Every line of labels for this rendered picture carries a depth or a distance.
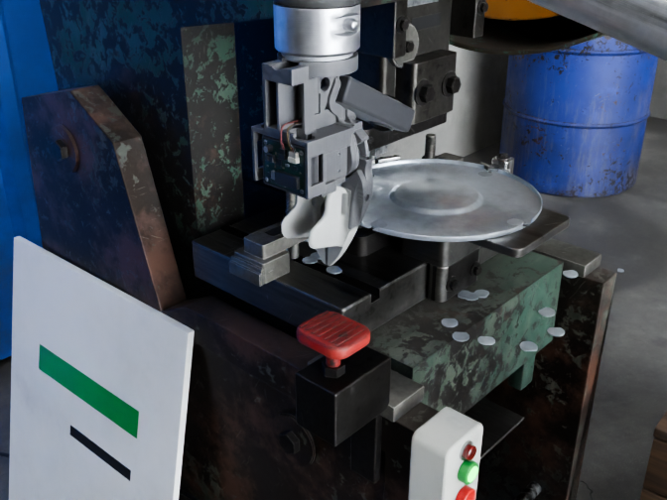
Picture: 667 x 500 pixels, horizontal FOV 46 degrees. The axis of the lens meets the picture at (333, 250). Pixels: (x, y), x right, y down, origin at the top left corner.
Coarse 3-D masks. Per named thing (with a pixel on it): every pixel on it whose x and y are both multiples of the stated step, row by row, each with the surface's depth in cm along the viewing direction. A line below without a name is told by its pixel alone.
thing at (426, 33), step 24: (408, 0) 99; (432, 0) 103; (432, 24) 104; (408, 48) 99; (432, 48) 106; (360, 72) 102; (384, 72) 100; (408, 72) 100; (432, 72) 102; (408, 96) 101; (432, 96) 102; (360, 120) 105
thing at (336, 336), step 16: (320, 320) 84; (336, 320) 84; (352, 320) 84; (304, 336) 82; (320, 336) 82; (336, 336) 81; (352, 336) 82; (368, 336) 82; (320, 352) 81; (336, 352) 80; (352, 352) 81
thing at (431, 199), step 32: (416, 160) 123; (448, 160) 122; (384, 192) 112; (416, 192) 110; (448, 192) 110; (480, 192) 112; (512, 192) 112; (416, 224) 102; (448, 224) 102; (480, 224) 102
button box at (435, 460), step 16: (448, 416) 91; (464, 416) 91; (416, 432) 88; (432, 432) 88; (448, 432) 88; (464, 432) 88; (480, 432) 90; (416, 448) 88; (432, 448) 87; (448, 448) 86; (480, 448) 92; (416, 464) 89; (432, 464) 87; (448, 464) 86; (416, 480) 90; (432, 480) 88; (448, 480) 87; (192, 496) 132; (416, 496) 91; (432, 496) 89; (448, 496) 89
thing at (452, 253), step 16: (544, 208) 107; (544, 224) 102; (560, 224) 102; (416, 240) 109; (480, 240) 99; (496, 240) 98; (512, 240) 98; (528, 240) 98; (544, 240) 100; (416, 256) 110; (432, 256) 108; (448, 256) 107; (464, 256) 110; (512, 256) 96; (432, 272) 109; (448, 272) 108; (464, 272) 112; (480, 272) 114; (432, 288) 110; (448, 288) 109; (464, 288) 113
